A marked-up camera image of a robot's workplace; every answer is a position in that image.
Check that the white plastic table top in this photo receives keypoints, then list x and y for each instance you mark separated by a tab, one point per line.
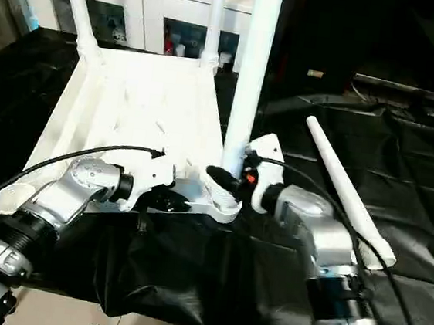
130	99

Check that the white plastic table leg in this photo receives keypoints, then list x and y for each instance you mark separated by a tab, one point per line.
346	191
82	8
255	58
215	19

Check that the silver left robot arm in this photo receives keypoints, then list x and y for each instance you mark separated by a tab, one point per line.
66	193

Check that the small orange label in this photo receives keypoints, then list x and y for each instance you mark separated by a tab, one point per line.
315	74

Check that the black table mat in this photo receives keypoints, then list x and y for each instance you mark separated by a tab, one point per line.
417	176

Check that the long black bar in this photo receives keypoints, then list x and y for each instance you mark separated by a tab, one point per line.
419	87

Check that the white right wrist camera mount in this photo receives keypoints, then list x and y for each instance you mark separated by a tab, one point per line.
266	148

